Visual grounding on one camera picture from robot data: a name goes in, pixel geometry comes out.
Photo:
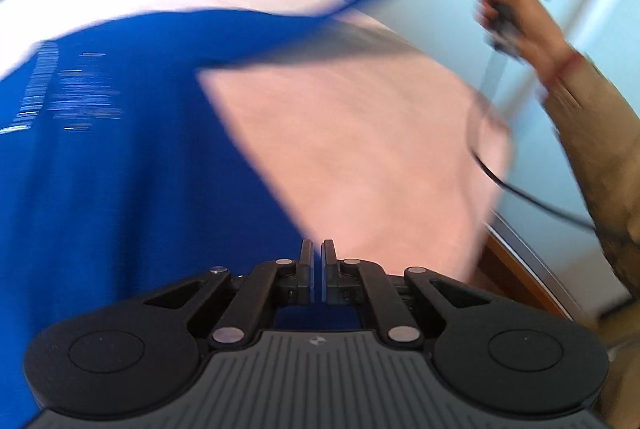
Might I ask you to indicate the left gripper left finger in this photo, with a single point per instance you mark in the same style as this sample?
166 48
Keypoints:
296 276

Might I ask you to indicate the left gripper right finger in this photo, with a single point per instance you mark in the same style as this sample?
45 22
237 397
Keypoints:
338 285

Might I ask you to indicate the blue knit garment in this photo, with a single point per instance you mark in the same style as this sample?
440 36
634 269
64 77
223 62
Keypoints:
115 166

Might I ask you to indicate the right forearm tan sleeve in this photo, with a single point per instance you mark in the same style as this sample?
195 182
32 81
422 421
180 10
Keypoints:
599 132

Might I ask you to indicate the person's right hand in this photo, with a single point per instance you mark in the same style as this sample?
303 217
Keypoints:
539 40

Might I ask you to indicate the pink bed blanket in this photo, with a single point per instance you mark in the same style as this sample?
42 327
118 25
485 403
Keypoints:
360 135

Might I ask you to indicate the wooden bed frame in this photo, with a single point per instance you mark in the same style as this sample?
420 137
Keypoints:
511 267

